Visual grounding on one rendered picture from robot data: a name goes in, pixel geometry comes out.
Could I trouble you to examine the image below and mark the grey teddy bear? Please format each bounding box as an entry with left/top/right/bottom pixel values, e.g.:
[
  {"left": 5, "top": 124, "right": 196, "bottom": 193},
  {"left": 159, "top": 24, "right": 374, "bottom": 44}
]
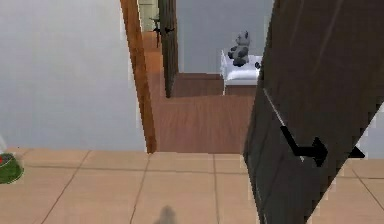
[{"left": 227, "top": 30, "right": 251, "bottom": 68}]

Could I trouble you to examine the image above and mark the white bed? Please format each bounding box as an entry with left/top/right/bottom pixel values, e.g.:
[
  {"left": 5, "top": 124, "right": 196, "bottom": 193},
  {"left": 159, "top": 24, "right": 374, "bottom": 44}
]
[{"left": 219, "top": 49, "right": 264, "bottom": 96}]

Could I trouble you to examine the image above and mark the dark brown room door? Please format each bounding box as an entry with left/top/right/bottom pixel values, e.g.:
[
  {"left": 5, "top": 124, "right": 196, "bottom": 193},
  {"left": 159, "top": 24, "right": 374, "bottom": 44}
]
[
  {"left": 242, "top": 0, "right": 384, "bottom": 224},
  {"left": 158, "top": 0, "right": 180, "bottom": 99}
]

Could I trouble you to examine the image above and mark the black door handle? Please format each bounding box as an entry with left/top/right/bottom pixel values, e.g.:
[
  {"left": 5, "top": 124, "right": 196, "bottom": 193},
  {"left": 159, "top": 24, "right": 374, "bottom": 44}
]
[
  {"left": 152, "top": 26, "right": 176, "bottom": 35},
  {"left": 279, "top": 125, "right": 329, "bottom": 168}
]

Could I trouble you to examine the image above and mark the green round object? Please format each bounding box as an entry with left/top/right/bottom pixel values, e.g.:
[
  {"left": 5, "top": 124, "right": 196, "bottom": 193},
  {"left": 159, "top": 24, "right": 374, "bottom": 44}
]
[{"left": 0, "top": 152, "right": 25, "bottom": 185}]

